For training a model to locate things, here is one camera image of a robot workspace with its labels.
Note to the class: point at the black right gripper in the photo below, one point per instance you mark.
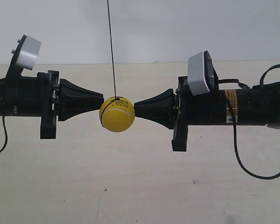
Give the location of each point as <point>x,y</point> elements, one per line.
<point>196,110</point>

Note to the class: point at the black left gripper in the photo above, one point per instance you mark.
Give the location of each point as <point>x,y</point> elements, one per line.
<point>72,100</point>

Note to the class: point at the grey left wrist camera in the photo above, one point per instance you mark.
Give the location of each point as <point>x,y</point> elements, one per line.
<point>24,56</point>

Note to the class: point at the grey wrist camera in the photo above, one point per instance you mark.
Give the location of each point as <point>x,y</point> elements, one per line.
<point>201,74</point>
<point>24,56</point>

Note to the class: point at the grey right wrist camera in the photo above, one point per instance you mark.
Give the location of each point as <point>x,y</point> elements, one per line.
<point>201,74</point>

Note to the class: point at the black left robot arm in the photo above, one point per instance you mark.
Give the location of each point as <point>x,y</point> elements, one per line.
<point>21,97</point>

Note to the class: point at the yellow tennis ball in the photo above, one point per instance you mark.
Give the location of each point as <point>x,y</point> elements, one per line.
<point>117,114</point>

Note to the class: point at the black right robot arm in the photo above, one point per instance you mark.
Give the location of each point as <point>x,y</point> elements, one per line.
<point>256,106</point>

